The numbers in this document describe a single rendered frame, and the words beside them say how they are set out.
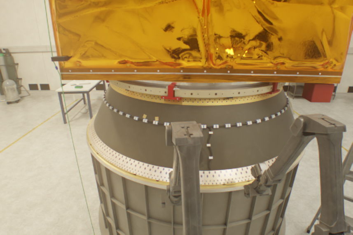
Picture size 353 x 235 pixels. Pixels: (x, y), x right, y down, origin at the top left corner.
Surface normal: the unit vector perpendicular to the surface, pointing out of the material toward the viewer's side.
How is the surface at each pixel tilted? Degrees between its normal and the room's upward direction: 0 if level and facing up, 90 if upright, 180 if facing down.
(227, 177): 43
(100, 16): 84
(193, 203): 67
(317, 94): 90
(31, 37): 90
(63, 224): 0
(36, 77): 90
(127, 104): 62
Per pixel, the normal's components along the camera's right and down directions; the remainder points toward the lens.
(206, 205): 0.00, 0.33
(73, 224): 0.00, -0.94
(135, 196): -0.47, 0.29
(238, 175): 0.13, -0.47
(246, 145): 0.26, -0.16
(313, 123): -0.99, 0.04
